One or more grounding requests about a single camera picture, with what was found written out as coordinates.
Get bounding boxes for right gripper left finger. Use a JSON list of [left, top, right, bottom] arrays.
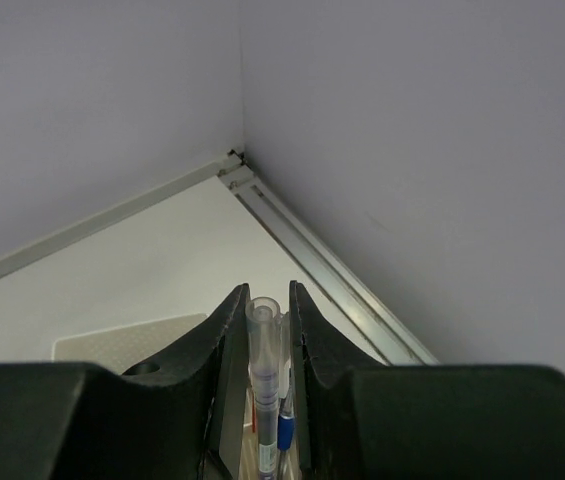
[[0, 284, 250, 479]]

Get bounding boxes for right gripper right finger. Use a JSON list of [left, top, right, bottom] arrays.
[[289, 282, 565, 479]]

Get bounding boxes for blue pen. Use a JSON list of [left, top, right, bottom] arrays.
[[276, 369, 295, 479]]

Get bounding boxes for red pen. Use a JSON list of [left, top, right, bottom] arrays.
[[248, 388, 257, 434]]

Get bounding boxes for clear pen cap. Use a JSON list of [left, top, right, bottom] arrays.
[[245, 297, 287, 405]]

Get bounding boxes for purple pen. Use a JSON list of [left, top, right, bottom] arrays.
[[245, 297, 281, 479]]

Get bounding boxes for aluminium side rail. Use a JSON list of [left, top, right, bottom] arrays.
[[218, 150, 438, 365]]

